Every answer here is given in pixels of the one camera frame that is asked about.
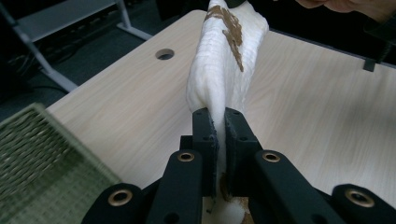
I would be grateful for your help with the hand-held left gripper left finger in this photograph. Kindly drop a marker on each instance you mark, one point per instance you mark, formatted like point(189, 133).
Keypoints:
point(207, 149)

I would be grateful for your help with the cream towel with brown pattern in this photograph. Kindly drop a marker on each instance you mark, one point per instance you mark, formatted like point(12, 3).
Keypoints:
point(218, 68)

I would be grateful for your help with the green woven basket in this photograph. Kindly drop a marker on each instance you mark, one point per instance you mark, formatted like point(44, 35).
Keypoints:
point(40, 168)

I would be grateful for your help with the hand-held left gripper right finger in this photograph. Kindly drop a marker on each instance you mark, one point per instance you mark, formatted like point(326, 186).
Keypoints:
point(238, 146)

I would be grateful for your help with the white metal stand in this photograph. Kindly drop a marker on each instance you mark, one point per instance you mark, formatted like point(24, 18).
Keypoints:
point(62, 15)

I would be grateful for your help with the black stand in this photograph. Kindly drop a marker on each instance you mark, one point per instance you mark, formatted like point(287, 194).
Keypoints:
point(381, 37)

